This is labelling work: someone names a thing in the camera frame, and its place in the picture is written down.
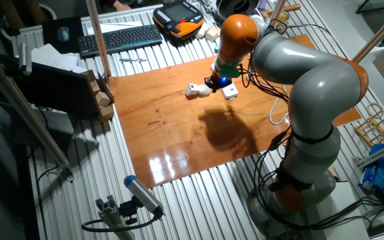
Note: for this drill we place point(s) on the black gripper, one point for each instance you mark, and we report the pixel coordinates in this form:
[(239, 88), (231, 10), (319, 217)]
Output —
[(223, 81)]

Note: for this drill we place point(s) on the white bulb holder with bulb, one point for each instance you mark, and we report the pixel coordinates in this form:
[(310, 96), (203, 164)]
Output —
[(193, 89)]

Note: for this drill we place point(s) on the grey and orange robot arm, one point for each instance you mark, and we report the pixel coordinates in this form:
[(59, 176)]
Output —
[(318, 86)]

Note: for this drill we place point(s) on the bystander hand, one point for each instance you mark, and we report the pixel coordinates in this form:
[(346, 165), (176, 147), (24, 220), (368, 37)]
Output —
[(122, 5)]

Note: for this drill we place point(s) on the white power strip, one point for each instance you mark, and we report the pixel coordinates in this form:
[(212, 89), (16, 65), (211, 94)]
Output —
[(230, 91)]

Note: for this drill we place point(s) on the small wooden cube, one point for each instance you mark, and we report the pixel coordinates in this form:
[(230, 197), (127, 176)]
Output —
[(212, 34)]

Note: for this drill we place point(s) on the white rounded object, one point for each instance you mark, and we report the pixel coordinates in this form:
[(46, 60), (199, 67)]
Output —
[(201, 30)]

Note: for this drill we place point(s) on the wooden board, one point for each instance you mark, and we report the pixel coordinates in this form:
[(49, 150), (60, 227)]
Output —
[(165, 133)]

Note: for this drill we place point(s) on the orange and black teach pendant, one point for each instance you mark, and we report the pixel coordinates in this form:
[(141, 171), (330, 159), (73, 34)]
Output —
[(178, 20)]

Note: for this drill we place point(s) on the black filament spool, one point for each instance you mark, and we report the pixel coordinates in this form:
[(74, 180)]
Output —
[(237, 7)]

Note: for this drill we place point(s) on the silver pen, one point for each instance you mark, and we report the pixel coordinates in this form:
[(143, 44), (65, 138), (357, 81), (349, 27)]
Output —
[(132, 60)]

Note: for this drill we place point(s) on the black keyboard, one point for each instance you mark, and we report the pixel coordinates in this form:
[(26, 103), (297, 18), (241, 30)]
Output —
[(120, 39)]

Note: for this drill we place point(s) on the wooden mallet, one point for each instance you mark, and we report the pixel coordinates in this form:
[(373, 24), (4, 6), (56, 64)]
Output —
[(288, 8)]

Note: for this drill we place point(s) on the wooden block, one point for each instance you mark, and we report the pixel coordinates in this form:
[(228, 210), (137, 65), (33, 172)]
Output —
[(106, 112), (102, 99), (95, 86)]

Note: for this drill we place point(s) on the grey computer mouse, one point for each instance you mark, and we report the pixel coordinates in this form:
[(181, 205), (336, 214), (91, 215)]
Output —
[(63, 34)]

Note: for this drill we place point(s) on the black monitor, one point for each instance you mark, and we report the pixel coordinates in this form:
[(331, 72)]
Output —
[(52, 90)]

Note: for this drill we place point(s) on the white paper stack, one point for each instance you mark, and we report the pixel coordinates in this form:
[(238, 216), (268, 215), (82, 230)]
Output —
[(52, 58)]

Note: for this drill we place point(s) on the black mouse pad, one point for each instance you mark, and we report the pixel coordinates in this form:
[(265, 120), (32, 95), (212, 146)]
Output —
[(50, 40)]

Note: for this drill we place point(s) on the wooden rack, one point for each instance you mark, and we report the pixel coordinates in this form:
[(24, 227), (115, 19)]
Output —
[(375, 128)]

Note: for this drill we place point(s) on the grey metal tripod bar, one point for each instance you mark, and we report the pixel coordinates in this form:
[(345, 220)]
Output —
[(22, 110)]

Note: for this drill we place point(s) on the silver camera with blue end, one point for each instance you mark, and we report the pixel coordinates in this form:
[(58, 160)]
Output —
[(142, 193)]

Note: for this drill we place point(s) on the aluminium profile post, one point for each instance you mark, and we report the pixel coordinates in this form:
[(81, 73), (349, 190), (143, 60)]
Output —
[(112, 216)]

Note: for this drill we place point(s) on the silver side camera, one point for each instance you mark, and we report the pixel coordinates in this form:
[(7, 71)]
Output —
[(24, 58)]

